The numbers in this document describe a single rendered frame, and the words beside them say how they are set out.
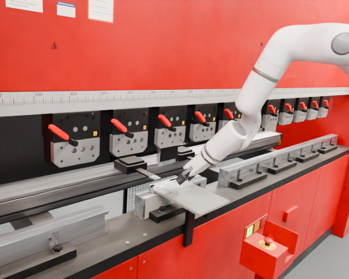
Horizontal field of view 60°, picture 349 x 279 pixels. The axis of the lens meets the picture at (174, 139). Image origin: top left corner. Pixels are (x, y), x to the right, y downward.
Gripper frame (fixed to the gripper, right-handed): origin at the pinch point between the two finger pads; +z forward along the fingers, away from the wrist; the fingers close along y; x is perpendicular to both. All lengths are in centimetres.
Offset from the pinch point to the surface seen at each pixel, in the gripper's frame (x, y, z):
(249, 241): 35.1, -20.9, 7.7
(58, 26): -44, 45, -30
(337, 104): -2, -216, -20
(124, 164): -23.9, 0.4, 25.1
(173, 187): -0.4, -0.2, 8.4
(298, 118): -3, -115, -15
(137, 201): -3.8, 11.2, 18.8
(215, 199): 13.4, -4.7, -2.9
